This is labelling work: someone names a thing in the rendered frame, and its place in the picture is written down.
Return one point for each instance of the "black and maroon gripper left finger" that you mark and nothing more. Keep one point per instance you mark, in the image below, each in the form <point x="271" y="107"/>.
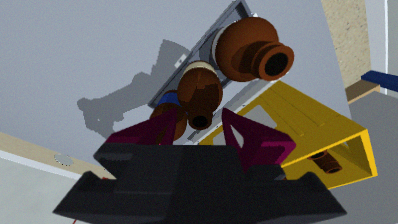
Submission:
<point x="145" y="132"/>

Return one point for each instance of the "grey tray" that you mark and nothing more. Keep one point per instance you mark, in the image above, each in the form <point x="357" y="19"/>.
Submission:
<point x="204" y="51"/>

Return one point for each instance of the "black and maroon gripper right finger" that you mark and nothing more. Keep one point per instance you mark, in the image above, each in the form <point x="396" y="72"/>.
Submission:
<point x="262" y="145"/>

